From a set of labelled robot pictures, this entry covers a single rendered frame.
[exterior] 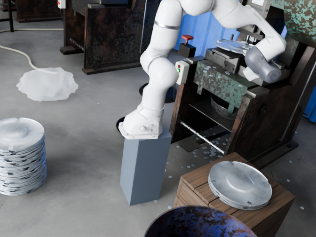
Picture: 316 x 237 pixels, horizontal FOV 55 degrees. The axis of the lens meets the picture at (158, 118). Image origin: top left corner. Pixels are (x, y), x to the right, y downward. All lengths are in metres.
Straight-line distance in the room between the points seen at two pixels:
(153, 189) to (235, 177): 0.49
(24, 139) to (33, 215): 0.38
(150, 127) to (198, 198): 0.40
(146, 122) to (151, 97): 0.13
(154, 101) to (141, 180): 0.46
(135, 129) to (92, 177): 0.56
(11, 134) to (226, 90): 1.21
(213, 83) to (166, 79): 0.67
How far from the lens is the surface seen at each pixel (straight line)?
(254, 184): 1.53
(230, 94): 1.86
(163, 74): 1.29
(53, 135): 2.25
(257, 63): 1.43
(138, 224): 1.70
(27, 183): 1.82
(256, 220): 1.41
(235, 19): 1.34
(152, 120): 1.47
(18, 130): 1.77
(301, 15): 1.50
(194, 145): 2.01
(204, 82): 1.97
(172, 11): 1.29
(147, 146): 1.51
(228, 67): 1.91
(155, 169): 1.64
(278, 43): 1.44
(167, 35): 1.31
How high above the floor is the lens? 1.32
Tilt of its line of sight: 32 degrees down
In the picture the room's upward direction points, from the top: 10 degrees clockwise
